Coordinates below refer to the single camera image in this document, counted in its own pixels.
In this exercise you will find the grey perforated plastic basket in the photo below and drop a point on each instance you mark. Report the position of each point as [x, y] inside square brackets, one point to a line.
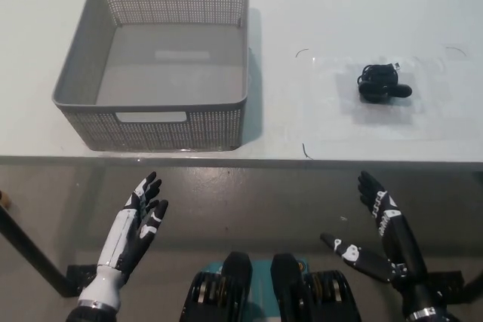
[170, 58]

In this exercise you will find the black floor plate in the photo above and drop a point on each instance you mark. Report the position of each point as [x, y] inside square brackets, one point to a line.
[81, 275]
[447, 282]

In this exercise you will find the small yellow brown object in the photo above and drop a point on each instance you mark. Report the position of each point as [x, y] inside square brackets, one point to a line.
[3, 198]

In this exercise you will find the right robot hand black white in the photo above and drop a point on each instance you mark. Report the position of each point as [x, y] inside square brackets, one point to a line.
[396, 231]

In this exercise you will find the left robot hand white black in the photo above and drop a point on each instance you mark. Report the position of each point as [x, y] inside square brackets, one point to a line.
[128, 231]

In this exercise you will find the black metal table leg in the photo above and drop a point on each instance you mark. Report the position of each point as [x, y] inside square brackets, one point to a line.
[476, 283]
[34, 250]

